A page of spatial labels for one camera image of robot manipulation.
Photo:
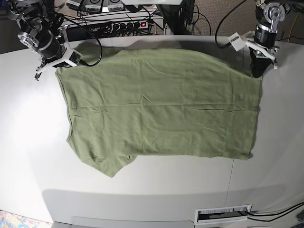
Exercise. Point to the black power strip red switch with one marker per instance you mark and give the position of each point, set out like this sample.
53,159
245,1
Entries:
109,30

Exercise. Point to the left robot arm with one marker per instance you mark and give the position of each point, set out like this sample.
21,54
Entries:
269,14

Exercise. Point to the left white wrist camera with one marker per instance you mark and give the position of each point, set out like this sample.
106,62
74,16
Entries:
237,42

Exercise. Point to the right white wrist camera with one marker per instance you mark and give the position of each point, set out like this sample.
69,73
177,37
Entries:
75,58

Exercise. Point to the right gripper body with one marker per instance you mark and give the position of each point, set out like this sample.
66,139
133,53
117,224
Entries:
58,60

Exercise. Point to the green T-shirt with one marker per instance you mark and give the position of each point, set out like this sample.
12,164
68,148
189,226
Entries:
158,102

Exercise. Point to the white cable grommet tray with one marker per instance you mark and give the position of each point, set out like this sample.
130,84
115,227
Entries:
222,215

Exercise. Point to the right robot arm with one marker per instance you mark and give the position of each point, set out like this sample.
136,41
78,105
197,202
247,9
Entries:
41,31

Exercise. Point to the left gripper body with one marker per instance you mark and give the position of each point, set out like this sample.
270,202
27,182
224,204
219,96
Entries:
263,44

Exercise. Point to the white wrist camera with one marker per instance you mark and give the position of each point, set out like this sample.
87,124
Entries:
75,58
237,42

